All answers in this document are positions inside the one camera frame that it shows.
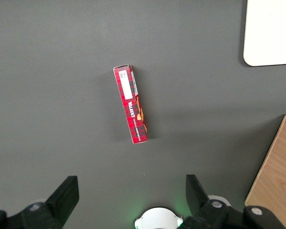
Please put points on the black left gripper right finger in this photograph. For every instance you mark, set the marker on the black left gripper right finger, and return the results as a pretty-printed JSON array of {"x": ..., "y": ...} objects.
[{"x": 197, "y": 202}]

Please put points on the red tartan cookie box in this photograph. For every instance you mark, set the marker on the red tartan cookie box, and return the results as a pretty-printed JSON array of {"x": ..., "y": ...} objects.
[{"x": 131, "y": 107}]

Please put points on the cream rectangular tray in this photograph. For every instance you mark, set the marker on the cream rectangular tray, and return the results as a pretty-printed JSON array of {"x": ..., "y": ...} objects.
[{"x": 269, "y": 31}]

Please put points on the wooden two-drawer cabinet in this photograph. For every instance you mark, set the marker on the wooden two-drawer cabinet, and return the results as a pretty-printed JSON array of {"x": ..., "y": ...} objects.
[{"x": 276, "y": 167}]

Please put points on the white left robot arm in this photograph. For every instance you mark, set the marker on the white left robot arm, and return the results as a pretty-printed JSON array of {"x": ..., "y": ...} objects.
[{"x": 157, "y": 218}]

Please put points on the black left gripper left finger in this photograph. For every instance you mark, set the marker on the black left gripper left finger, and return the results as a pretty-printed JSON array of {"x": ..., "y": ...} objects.
[{"x": 62, "y": 198}]

